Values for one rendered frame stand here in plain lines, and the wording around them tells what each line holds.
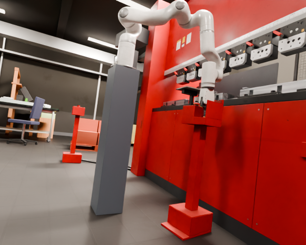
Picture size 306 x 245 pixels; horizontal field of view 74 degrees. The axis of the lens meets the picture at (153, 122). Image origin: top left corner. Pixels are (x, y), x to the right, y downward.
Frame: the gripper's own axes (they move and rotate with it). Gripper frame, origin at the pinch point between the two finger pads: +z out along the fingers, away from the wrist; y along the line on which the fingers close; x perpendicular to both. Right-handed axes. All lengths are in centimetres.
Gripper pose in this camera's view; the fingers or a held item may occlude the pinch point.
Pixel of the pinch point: (206, 113)
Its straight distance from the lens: 131.9
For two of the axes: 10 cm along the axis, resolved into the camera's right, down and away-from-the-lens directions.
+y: -8.1, -0.4, -5.9
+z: -0.5, 10.0, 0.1
